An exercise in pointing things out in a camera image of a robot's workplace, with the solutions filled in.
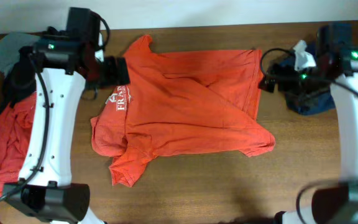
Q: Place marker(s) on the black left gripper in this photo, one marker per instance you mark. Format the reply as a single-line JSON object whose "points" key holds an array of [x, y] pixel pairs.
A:
{"points": [[120, 75]]}

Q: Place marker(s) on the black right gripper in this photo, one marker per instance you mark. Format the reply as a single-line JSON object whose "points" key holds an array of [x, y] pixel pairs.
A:
{"points": [[285, 70]]}

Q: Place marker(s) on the red t-shirt with white print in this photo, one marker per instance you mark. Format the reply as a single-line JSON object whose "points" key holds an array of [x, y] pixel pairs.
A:
{"points": [[195, 102]]}

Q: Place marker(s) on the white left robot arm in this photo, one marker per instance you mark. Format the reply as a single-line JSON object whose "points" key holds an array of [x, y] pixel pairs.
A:
{"points": [[65, 65]]}

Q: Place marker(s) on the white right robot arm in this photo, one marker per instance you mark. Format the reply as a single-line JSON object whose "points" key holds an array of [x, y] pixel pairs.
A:
{"points": [[312, 79]]}

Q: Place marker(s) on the folded navy blue garment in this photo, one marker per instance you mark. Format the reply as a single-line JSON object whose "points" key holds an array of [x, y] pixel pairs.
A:
{"points": [[305, 110]]}

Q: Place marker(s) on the black garment in pile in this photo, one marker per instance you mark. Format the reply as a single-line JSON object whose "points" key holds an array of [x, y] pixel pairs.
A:
{"points": [[20, 81]]}

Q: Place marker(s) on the grey garment in pile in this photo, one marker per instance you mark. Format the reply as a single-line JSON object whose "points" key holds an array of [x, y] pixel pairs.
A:
{"points": [[9, 49]]}

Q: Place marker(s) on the red mesh garment in pile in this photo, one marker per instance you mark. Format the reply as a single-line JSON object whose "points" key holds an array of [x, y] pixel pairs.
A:
{"points": [[15, 128]]}

